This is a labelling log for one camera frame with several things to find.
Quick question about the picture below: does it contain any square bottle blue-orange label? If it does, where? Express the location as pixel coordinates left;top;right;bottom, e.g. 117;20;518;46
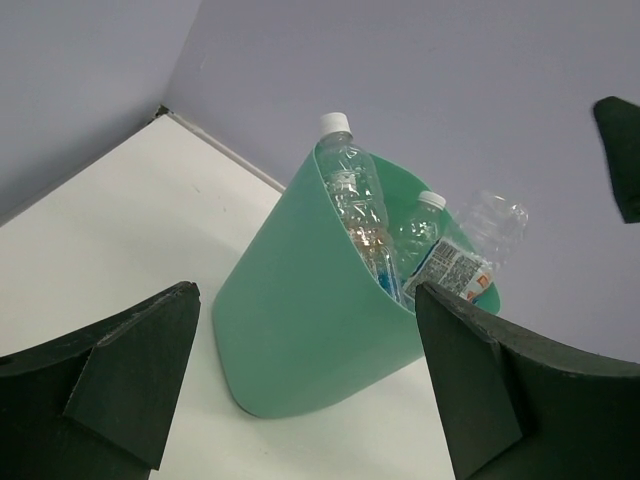
404;190;529;303

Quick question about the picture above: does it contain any blue label clear bottle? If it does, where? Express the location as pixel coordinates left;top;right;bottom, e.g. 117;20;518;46
377;267;402;303

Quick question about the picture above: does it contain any clear bottle white cap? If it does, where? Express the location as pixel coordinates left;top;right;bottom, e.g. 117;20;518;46
392;191;446;281

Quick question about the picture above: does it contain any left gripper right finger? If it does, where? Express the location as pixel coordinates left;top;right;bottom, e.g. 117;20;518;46
416;283;639;479

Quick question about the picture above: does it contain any green plastic bin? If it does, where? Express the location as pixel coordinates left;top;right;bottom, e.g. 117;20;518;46
212;144;502;419

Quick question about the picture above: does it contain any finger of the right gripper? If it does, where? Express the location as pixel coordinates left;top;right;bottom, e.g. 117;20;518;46
593;96;639;224

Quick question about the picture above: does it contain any long clear bottle front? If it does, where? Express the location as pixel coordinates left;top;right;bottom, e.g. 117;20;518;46
314;112;401;287

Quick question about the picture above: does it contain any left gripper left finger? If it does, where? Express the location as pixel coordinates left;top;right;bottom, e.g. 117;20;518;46
1;281;201;479

